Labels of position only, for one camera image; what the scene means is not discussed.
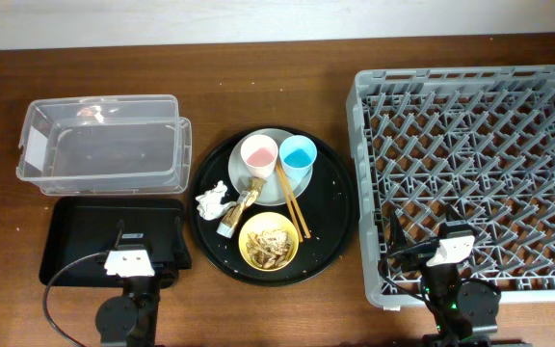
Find white napkin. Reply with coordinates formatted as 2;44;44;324
196;180;236;221

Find food scraps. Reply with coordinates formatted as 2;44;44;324
246;228;294;270

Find gold snack wrapper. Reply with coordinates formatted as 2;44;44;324
217;177;266;238

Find yellow bowl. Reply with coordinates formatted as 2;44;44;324
238;212;299;272

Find pink cup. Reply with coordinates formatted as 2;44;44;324
240;134;278;178

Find blue cup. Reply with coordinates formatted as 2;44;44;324
278;135;317;181

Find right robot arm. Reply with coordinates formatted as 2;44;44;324
381;205;501;347

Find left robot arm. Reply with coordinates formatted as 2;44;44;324
95;220;192;346

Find grey dishwasher rack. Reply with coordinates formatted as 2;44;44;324
346;65;555;309

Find black rectangular tray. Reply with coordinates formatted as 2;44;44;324
39;197;185;284

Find clear plastic bin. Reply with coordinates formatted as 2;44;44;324
15;94;192;196

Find wooden chopstick left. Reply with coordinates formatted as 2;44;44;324
276;159;303;243

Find wooden chopstick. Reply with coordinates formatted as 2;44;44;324
276;159;303;243
290;185;311;240

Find grey plate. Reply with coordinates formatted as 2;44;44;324
227;128;313;206

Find wooden chopstick right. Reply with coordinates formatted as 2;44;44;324
290;185;311;240

